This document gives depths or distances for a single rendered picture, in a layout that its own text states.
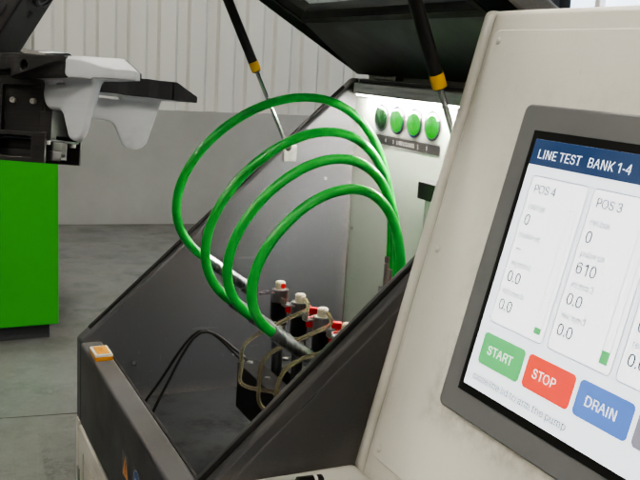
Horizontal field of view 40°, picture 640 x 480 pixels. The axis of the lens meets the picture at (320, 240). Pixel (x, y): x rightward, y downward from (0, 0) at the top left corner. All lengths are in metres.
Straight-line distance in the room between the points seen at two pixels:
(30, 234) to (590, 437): 4.01
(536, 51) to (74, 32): 6.89
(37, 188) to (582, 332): 3.94
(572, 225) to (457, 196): 0.21
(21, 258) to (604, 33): 3.97
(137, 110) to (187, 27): 7.14
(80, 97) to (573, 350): 0.50
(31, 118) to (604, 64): 0.55
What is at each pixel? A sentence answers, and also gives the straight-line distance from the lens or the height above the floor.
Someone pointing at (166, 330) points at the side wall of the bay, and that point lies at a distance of 1.73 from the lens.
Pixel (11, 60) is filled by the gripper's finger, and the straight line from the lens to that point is 0.70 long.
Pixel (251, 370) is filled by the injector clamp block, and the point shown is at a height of 0.98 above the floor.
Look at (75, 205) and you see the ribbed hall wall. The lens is 7.87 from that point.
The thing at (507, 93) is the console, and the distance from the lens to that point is 1.04.
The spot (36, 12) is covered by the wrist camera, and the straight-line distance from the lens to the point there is 0.76.
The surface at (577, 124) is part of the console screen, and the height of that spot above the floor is 1.43.
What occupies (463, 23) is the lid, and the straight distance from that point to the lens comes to 1.27.
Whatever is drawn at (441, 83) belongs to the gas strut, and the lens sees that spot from 1.13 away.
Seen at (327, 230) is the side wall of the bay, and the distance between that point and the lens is 1.80.
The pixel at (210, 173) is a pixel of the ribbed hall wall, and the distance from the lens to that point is 7.97.
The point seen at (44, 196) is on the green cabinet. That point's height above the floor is 0.75.
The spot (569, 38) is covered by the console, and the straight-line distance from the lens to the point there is 0.99.
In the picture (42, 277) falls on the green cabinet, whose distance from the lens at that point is 4.71.
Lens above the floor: 1.48
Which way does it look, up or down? 11 degrees down
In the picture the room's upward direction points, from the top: 3 degrees clockwise
